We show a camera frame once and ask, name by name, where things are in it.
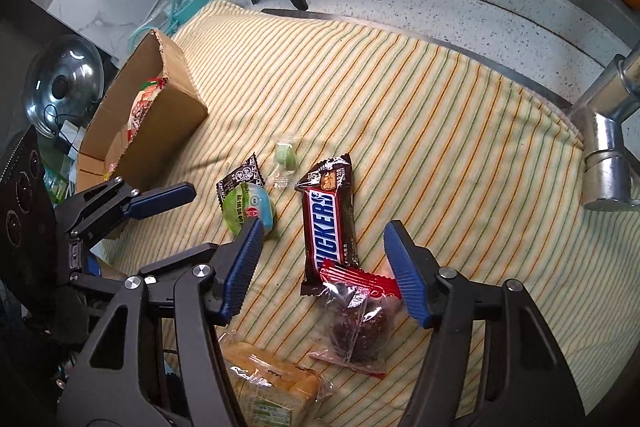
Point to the striped yellow towel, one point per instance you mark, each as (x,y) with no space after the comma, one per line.
(450,132)

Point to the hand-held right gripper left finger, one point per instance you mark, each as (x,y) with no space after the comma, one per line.
(245,267)

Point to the green candy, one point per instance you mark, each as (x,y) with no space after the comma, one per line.
(286,154)

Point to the round green snack packet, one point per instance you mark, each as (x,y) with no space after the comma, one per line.
(247,207)

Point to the cardboard box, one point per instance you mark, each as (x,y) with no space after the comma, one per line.
(170,132)

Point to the chrome faucet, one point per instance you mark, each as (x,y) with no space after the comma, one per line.
(607,157)

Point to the brown chocolate bar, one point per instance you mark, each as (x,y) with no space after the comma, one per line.
(327,222)

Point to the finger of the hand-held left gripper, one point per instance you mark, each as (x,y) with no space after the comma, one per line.
(160,202)
(90,284)

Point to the red packet of dark snack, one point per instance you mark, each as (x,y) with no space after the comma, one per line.
(357,322)

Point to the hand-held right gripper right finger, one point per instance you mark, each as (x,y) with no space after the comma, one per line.
(407,277)

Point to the red green snack packet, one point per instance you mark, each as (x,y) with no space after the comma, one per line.
(145,107)

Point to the steel pot lid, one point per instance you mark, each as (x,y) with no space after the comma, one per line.
(75,72)

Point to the bread packet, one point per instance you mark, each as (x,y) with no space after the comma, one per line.
(280,387)

